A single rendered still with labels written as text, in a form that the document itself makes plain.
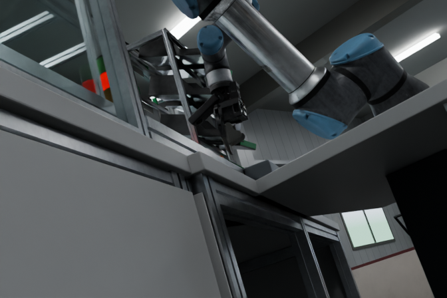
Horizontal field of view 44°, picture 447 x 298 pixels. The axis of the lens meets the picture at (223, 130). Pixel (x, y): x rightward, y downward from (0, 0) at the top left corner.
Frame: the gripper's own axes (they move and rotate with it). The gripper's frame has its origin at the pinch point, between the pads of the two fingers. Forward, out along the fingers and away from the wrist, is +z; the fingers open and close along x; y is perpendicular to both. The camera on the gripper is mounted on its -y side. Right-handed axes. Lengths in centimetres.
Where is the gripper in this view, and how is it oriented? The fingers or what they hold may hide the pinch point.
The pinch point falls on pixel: (228, 151)
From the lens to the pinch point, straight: 162.0
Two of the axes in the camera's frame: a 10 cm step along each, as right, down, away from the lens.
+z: 2.0, 9.4, -2.8
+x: 3.1, 2.1, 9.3
